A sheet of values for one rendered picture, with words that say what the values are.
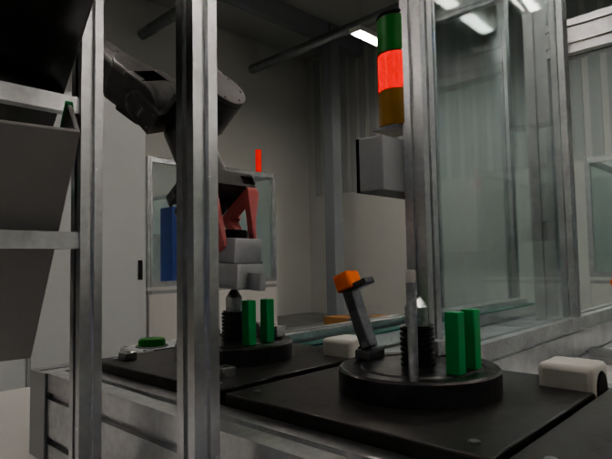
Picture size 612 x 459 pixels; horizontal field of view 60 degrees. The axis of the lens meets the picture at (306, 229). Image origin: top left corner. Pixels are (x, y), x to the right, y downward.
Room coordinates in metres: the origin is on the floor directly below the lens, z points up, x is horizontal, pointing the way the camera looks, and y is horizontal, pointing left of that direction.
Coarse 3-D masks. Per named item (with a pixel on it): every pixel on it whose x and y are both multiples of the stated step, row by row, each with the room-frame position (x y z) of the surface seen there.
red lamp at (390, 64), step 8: (384, 56) 0.69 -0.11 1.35; (392, 56) 0.68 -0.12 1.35; (400, 56) 0.68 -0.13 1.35; (384, 64) 0.69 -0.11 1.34; (392, 64) 0.68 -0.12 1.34; (400, 64) 0.68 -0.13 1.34; (384, 72) 0.69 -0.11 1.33; (392, 72) 0.68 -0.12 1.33; (400, 72) 0.68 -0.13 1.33; (384, 80) 0.69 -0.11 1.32; (392, 80) 0.68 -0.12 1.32; (400, 80) 0.68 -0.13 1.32; (384, 88) 0.69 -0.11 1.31
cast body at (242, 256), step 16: (240, 240) 0.62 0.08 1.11; (256, 240) 0.64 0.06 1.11; (224, 256) 0.62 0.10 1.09; (240, 256) 0.62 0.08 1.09; (256, 256) 0.64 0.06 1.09; (224, 272) 0.62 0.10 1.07; (240, 272) 0.61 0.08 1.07; (256, 272) 0.62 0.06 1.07; (224, 288) 0.63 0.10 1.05; (240, 288) 0.61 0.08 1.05; (256, 288) 0.61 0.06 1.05
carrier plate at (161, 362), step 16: (144, 352) 0.69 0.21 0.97; (160, 352) 0.68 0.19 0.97; (304, 352) 0.66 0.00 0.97; (320, 352) 0.66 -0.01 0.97; (112, 368) 0.61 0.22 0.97; (128, 368) 0.59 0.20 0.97; (144, 368) 0.58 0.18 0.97; (160, 368) 0.58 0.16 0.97; (176, 368) 0.58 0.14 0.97; (240, 368) 0.57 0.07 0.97; (256, 368) 0.57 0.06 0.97; (272, 368) 0.57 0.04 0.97; (288, 368) 0.57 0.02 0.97; (304, 368) 0.57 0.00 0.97; (320, 368) 0.58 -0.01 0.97; (160, 384) 0.54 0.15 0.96; (176, 384) 0.52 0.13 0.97; (224, 384) 0.50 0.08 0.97; (240, 384) 0.50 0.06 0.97; (256, 384) 0.51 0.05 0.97; (224, 400) 0.49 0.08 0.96
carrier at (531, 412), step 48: (432, 336) 0.47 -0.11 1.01; (480, 336) 0.45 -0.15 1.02; (288, 384) 0.49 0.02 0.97; (336, 384) 0.49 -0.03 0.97; (384, 384) 0.41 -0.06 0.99; (432, 384) 0.40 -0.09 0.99; (480, 384) 0.41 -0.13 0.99; (528, 384) 0.48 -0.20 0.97; (576, 384) 0.45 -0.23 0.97; (336, 432) 0.38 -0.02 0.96; (384, 432) 0.35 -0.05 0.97; (432, 432) 0.35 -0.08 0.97; (480, 432) 0.35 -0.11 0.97; (528, 432) 0.35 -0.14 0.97
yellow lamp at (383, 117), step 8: (392, 88) 0.68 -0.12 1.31; (400, 88) 0.68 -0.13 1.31; (384, 96) 0.69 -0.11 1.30; (392, 96) 0.68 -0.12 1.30; (400, 96) 0.68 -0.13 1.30; (384, 104) 0.69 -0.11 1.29; (392, 104) 0.68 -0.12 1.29; (400, 104) 0.68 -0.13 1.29; (384, 112) 0.69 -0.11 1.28; (392, 112) 0.68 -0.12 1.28; (400, 112) 0.68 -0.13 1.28; (384, 120) 0.69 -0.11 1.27; (392, 120) 0.68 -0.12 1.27; (400, 120) 0.68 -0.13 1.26
